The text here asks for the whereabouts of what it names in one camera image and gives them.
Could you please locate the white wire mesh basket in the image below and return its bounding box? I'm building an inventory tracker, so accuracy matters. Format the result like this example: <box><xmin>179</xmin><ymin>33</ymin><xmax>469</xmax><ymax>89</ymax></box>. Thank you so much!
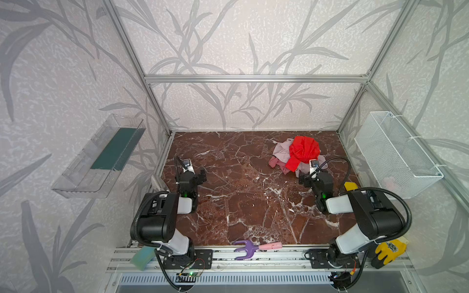
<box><xmin>355</xmin><ymin>111</ymin><xmax>444</xmax><ymax>199</ymax></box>

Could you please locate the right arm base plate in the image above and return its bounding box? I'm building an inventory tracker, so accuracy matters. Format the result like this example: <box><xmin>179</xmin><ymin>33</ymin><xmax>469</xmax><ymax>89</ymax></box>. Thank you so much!
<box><xmin>304</xmin><ymin>248</ymin><xmax>361</xmax><ymax>269</ymax></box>

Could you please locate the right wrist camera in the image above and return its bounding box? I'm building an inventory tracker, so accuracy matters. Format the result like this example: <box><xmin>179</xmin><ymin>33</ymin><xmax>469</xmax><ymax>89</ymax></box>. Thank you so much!
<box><xmin>309</xmin><ymin>159</ymin><xmax>320</xmax><ymax>178</ymax></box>

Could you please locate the green circuit board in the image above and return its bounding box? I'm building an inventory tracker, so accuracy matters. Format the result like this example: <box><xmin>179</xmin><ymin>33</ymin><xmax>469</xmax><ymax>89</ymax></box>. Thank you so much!
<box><xmin>178</xmin><ymin>270</ymin><xmax>203</xmax><ymax>278</ymax></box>

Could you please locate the green sponge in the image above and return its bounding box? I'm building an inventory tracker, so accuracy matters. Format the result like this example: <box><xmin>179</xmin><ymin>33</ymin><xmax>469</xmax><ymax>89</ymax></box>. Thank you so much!
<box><xmin>130</xmin><ymin>246</ymin><xmax>155</xmax><ymax>271</ymax></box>

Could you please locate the yellow plastic toy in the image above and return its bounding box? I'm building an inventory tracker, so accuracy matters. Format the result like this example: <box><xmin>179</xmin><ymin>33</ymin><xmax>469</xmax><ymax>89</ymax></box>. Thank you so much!
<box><xmin>344</xmin><ymin>182</ymin><xmax>359</xmax><ymax>192</ymax></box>

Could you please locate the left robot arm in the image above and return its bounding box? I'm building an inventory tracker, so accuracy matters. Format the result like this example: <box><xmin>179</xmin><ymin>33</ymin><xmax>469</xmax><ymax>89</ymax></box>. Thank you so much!
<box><xmin>130</xmin><ymin>168</ymin><xmax>206</xmax><ymax>262</ymax></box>

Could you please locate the light pink cloth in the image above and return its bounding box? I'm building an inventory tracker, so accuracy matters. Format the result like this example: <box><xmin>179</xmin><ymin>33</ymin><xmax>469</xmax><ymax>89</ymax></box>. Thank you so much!
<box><xmin>268</xmin><ymin>138</ymin><xmax>326</xmax><ymax>178</ymax></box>

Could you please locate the yellow black work glove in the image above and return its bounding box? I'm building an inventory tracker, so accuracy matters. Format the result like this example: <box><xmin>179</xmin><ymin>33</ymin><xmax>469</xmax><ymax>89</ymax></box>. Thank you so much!
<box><xmin>371</xmin><ymin>237</ymin><xmax>409</xmax><ymax>269</ymax></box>

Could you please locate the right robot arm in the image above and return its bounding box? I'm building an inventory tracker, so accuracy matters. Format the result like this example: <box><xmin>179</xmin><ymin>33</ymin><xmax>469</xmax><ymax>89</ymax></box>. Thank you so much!
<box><xmin>299</xmin><ymin>172</ymin><xmax>412</xmax><ymax>256</ymax></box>

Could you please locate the purple pink garden fork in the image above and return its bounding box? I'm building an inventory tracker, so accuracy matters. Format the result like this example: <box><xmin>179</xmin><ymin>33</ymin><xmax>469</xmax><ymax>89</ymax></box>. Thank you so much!
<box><xmin>233</xmin><ymin>240</ymin><xmax>283</xmax><ymax>261</ymax></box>

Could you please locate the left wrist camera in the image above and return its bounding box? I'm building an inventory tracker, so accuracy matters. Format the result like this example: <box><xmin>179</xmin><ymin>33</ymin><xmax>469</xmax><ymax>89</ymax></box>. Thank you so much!
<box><xmin>182</xmin><ymin>159</ymin><xmax>195</xmax><ymax>173</ymax></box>

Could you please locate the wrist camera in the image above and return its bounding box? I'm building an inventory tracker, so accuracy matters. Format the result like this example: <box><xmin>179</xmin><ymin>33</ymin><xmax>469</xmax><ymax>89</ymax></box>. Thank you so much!
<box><xmin>182</xmin><ymin>159</ymin><xmax>195</xmax><ymax>173</ymax></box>
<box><xmin>309</xmin><ymin>159</ymin><xmax>320</xmax><ymax>178</ymax></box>

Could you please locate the clear plastic wall bin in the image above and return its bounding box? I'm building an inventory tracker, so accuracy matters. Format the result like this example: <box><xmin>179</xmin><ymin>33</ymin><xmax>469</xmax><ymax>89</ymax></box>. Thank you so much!
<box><xmin>51</xmin><ymin>114</ymin><xmax>146</xmax><ymax>199</ymax></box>

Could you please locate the red cloth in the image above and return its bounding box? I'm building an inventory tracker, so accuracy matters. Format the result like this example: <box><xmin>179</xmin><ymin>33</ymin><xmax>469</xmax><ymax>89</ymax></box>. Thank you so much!
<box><xmin>286</xmin><ymin>136</ymin><xmax>320</xmax><ymax>172</ymax></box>

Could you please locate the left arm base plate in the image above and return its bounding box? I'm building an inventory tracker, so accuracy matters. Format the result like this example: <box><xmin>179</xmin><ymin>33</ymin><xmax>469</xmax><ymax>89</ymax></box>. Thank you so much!
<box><xmin>163</xmin><ymin>249</ymin><xmax>214</xmax><ymax>270</ymax></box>

